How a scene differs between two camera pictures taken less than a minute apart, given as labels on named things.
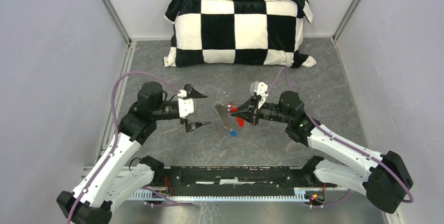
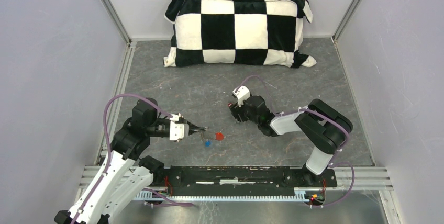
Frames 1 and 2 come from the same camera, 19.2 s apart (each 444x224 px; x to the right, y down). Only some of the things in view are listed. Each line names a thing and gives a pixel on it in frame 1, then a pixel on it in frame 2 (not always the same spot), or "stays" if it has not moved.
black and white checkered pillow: x=219 y=28 stays
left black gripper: x=192 y=126 → x=192 y=126
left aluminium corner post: x=107 y=1 stays
